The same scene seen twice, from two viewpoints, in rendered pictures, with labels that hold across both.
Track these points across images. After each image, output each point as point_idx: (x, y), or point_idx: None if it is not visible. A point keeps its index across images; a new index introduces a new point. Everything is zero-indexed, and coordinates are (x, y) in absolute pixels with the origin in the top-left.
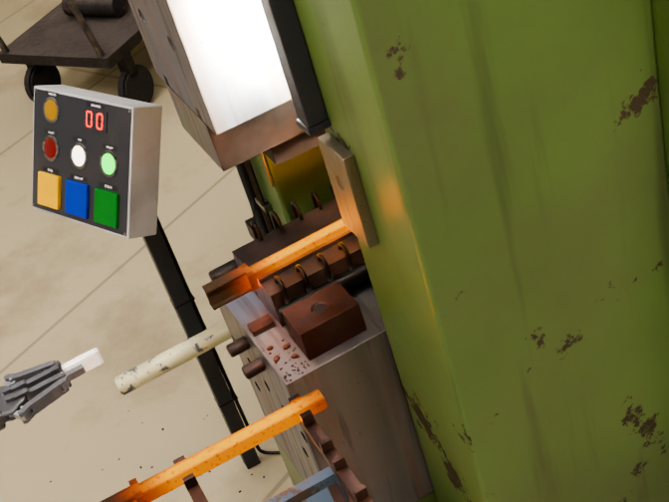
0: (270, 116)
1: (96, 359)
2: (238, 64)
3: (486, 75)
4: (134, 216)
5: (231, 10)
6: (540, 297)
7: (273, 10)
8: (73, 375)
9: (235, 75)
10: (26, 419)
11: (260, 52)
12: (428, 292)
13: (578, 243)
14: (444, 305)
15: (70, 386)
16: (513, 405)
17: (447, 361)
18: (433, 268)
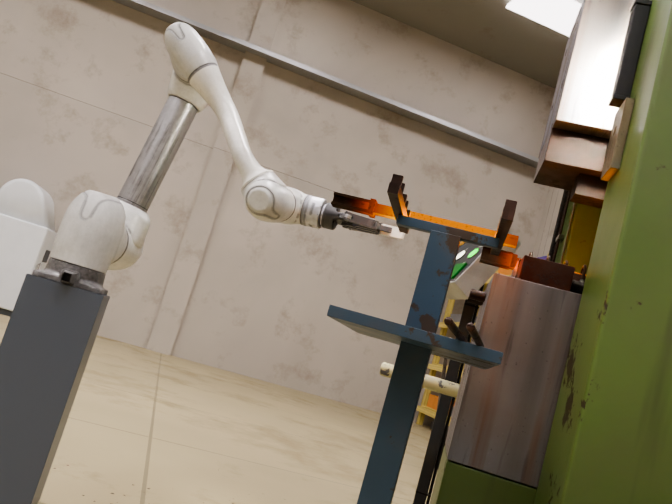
0: (590, 148)
1: (400, 232)
2: (592, 91)
3: None
4: (466, 275)
5: (606, 62)
6: None
7: (633, 19)
8: (383, 227)
9: (587, 95)
10: (346, 216)
11: (608, 93)
12: (639, 150)
13: None
14: (646, 166)
15: (377, 233)
16: (657, 309)
17: (624, 217)
18: (652, 131)
